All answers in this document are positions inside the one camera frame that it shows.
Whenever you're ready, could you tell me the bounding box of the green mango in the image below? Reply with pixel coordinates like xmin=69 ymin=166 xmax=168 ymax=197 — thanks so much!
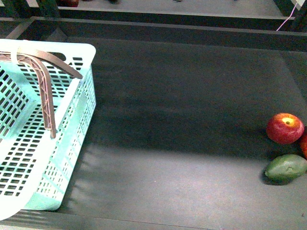
xmin=264 ymin=154 xmax=307 ymax=181

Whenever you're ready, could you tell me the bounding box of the white zip tie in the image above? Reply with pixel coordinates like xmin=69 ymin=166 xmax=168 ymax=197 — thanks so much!
xmin=10 ymin=46 xmax=23 ymax=65

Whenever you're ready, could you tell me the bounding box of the dark red background object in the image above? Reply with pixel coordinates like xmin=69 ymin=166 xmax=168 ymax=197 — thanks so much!
xmin=58 ymin=0 xmax=79 ymax=7

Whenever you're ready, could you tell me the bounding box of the pink cable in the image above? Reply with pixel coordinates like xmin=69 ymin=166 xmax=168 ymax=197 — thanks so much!
xmin=276 ymin=2 xmax=299 ymax=32

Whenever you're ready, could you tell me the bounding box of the brown basket handle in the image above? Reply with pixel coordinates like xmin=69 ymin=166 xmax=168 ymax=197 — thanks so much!
xmin=0 ymin=47 xmax=83 ymax=139

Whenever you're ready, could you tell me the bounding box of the light blue plastic basket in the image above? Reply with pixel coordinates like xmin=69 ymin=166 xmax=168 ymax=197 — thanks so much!
xmin=0 ymin=39 xmax=96 ymax=220

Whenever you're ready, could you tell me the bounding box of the red fruit at edge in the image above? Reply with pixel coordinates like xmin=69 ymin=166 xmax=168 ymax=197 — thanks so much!
xmin=299 ymin=132 xmax=307 ymax=159

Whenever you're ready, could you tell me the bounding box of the red apple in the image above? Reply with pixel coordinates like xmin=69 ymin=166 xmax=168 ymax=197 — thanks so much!
xmin=266 ymin=113 xmax=305 ymax=145

